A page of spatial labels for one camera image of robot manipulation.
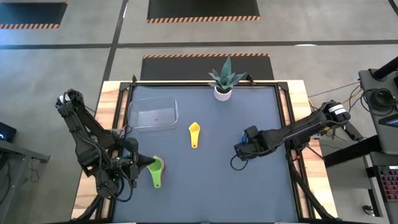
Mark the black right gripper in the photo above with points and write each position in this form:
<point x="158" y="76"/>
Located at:
<point x="255" y="144"/>

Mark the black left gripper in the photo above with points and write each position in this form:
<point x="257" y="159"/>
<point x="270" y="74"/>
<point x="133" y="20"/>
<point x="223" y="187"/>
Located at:
<point x="133" y="163"/>

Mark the green measuring cup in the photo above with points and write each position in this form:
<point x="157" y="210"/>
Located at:
<point x="157" y="177"/>

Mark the yellow measuring cup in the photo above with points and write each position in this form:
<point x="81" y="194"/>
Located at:
<point x="194" y="137"/>

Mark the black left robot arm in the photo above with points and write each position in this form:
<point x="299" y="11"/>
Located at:
<point x="84" y="130"/>

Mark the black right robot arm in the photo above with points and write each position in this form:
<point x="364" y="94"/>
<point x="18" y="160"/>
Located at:
<point x="298" y="130"/>

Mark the clear plastic basket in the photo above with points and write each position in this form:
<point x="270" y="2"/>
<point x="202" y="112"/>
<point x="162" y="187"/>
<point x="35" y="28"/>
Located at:
<point x="155" y="115"/>

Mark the white plant pot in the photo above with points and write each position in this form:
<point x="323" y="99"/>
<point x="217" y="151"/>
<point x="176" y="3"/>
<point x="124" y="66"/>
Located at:
<point x="222" y="96"/>

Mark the grey table mat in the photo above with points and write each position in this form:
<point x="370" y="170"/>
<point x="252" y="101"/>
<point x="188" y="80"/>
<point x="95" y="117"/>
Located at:
<point x="217" y="193"/>

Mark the green succulent plant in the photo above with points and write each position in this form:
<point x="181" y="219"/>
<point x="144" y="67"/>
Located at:
<point x="226" y="77"/>

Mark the black power strip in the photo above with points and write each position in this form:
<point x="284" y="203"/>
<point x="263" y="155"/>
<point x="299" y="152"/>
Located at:
<point x="353" y="132"/>

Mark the black striped-edge floor mat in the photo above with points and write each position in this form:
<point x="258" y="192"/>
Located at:
<point x="202" y="9"/>
<point x="31" y="14"/>
<point x="186" y="68"/>

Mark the grey desk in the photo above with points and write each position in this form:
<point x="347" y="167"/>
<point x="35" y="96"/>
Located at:
<point x="367" y="81"/>
<point x="18" y="149"/>

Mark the backlit purple keyboard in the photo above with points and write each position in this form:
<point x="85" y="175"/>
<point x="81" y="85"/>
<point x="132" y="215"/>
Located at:
<point x="390" y="183"/>

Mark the black box device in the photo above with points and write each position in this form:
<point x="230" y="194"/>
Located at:
<point x="6" y="132"/>

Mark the black metal table frame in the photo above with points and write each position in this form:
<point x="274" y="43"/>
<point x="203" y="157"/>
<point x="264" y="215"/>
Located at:
<point x="199" y="83"/>

